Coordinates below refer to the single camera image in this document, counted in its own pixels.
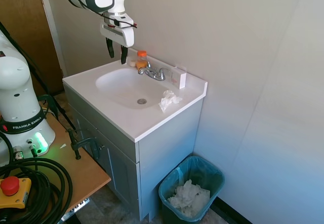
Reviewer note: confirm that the white tissue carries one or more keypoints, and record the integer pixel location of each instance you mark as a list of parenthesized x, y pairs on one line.
[(168, 99)]

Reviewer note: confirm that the black metal clamp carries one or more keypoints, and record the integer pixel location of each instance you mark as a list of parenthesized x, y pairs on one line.
[(83, 143)]

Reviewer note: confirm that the dark green trash bin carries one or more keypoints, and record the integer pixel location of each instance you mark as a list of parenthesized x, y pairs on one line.
[(172, 212)]

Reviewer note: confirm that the chrome faucet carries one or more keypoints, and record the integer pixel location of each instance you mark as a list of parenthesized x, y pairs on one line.
[(154, 74)]

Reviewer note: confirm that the grey vanity cabinet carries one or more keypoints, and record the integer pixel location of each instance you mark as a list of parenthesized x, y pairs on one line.
[(164, 153)]

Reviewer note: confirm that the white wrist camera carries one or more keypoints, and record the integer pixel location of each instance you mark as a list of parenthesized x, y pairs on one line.
[(125, 21)]

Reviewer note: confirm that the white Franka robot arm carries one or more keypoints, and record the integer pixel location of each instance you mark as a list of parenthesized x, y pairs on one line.
[(15, 82)]

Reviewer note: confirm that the orange soap bottle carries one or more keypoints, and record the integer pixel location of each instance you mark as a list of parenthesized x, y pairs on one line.
[(141, 62)]

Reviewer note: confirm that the metal cabinet knob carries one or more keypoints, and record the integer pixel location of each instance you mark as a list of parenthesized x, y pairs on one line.
[(102, 147)]

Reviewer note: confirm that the small white jar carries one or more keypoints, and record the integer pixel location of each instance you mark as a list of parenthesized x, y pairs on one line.
[(132, 63)]

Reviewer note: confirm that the yellow emergency stop button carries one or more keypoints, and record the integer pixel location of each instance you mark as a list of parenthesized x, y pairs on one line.
[(12, 191)]

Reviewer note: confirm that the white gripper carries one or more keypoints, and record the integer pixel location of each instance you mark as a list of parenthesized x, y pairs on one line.
[(127, 37)]

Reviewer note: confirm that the black baseboard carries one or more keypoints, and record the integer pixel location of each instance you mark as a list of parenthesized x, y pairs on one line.
[(235, 211)]

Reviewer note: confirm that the blue plastic bin liner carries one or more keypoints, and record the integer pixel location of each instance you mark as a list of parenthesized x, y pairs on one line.
[(202, 168)]

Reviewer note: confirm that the brown wooden door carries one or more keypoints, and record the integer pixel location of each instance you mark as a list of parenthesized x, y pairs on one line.
[(25, 26)]

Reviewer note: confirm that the wooden table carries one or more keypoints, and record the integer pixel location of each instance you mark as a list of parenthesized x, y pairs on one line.
[(83, 173)]

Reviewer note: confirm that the white sink countertop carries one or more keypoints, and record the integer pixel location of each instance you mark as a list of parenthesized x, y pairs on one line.
[(121, 87)]

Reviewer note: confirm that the metal sink drain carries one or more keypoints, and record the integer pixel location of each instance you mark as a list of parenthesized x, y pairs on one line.
[(141, 101)]

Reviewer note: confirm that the pile of discarded tissues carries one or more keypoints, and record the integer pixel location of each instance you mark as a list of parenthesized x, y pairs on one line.
[(188, 194)]

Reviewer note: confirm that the white cardboard box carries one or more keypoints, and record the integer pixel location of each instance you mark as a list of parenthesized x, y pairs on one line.
[(182, 80)]

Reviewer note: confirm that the black tripod stand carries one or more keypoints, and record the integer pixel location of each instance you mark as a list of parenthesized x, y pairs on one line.
[(38, 75)]

